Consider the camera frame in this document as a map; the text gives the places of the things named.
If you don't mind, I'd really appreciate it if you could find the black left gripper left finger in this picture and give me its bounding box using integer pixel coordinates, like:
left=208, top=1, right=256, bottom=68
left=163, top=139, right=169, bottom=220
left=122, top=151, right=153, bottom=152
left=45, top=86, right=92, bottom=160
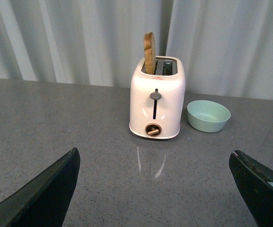
left=0, top=148, right=80, bottom=227

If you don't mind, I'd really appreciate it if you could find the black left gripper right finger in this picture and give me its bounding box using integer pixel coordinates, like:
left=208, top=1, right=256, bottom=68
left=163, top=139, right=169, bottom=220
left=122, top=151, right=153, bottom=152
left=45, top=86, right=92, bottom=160
left=229, top=150, right=273, bottom=227

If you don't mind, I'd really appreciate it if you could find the mint green bowl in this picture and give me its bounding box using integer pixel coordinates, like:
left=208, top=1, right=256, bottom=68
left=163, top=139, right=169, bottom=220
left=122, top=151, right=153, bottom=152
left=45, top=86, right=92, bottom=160
left=187, top=100, right=231, bottom=133

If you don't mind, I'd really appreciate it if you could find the white two-slot toaster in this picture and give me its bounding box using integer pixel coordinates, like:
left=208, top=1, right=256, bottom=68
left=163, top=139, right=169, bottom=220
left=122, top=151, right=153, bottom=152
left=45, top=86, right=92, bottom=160
left=129, top=56, right=186, bottom=140

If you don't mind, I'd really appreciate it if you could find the grey pleated curtain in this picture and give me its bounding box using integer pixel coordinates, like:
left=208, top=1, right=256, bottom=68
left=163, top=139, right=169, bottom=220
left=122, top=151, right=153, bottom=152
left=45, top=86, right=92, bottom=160
left=0, top=0, right=273, bottom=100

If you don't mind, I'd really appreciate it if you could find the toasted bread slice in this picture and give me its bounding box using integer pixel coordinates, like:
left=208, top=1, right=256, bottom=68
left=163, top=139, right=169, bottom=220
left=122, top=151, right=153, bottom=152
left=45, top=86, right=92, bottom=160
left=144, top=32, right=156, bottom=75

